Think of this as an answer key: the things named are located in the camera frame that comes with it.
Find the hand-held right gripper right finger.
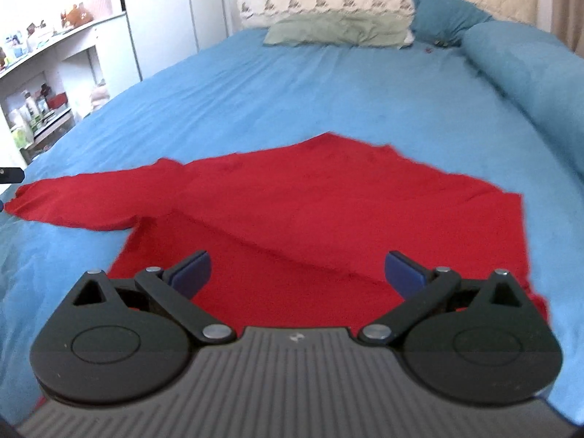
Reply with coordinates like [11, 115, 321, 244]
[357, 250, 530, 346]

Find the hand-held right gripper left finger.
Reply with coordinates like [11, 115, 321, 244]
[68, 250, 237, 343]

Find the red long-sleeved shirt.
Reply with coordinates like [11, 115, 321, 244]
[4, 132, 551, 329]

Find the white bottle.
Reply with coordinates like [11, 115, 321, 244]
[22, 90, 41, 124]

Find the white shelf unit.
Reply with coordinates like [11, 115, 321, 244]
[0, 9, 142, 167]

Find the brown plush toy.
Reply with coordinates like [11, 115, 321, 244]
[61, 4, 95, 29]

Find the blue bed sheet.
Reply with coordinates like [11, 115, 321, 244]
[0, 26, 584, 426]

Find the pink storage box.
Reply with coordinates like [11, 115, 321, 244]
[85, 0, 113, 19]

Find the white wardrobe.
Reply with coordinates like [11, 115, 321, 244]
[116, 0, 229, 84]

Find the rolled blue blanket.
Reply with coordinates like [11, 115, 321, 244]
[462, 22, 584, 192]

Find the green pillow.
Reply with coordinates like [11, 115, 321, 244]
[263, 12, 414, 49]

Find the teal pillow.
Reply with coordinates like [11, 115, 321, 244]
[411, 0, 494, 47]

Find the beige curtain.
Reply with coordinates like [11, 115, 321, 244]
[550, 0, 584, 58]

